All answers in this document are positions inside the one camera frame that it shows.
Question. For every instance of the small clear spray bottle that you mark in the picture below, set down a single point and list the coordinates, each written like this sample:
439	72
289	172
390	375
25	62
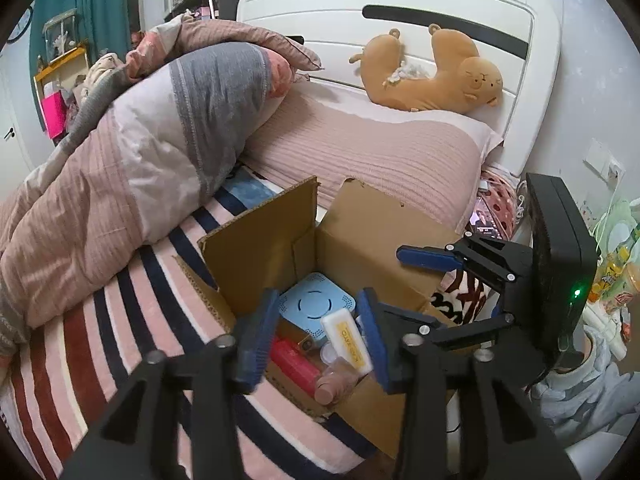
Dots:
330	385

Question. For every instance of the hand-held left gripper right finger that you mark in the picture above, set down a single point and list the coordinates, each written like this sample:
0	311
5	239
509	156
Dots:
375	345

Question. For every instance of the smartphone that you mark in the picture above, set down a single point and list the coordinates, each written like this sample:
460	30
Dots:
482	222

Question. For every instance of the cream clothes pile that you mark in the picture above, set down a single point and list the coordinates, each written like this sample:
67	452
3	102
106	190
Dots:
102	70

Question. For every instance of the round wall clock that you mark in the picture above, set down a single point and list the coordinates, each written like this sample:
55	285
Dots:
20	25

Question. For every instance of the brown plush toy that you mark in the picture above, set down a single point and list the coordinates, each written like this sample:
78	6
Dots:
440	85

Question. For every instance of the pink polka dot cloth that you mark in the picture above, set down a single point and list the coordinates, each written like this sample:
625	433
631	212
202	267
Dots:
502	200

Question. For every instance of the person's right forearm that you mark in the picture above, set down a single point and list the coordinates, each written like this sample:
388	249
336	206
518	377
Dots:
590	400

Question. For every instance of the pink bottle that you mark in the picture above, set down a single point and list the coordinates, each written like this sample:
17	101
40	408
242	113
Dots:
295	365

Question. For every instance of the white headboard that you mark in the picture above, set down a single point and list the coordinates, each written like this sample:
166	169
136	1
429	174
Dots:
320	25

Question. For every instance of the striped blanket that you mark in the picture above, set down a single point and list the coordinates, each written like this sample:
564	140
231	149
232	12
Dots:
100	335

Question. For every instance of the small white box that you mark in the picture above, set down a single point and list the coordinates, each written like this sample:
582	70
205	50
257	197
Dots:
345	340

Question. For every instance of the cardboard box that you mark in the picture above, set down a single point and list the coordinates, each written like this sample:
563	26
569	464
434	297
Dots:
360	255

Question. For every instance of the glass display case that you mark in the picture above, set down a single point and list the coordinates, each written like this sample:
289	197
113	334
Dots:
60	35

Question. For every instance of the pink bag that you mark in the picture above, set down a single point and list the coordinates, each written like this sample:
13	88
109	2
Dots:
54	115

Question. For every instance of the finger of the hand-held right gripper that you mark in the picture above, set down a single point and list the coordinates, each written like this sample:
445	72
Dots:
430	257
465	332

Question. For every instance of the pink knitted pillow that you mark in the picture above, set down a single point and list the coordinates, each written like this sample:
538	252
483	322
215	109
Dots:
375	160

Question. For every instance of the white door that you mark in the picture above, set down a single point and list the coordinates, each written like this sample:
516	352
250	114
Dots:
10	125

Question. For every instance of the yellow cabinet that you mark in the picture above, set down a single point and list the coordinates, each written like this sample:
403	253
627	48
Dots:
60	60

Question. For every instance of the blue square case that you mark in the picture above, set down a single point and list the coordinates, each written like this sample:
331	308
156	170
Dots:
310	305

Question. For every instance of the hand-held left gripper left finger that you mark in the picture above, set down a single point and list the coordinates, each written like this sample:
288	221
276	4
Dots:
257	345

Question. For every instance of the red white printed blanket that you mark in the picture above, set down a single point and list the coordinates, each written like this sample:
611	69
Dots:
460	300

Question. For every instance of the white wall socket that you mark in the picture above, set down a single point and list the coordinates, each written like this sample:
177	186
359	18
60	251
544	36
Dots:
602	160

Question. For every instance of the colourful plastic bags pile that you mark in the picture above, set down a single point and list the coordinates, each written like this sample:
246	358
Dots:
615	270

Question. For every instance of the teal curtain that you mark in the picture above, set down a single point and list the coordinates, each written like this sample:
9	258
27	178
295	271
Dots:
95	0

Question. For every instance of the blue printed cloth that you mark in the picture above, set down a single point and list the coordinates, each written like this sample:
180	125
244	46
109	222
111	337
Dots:
250	190

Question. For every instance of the pink grey duvet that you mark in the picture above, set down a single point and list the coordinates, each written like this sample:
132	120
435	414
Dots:
125	185

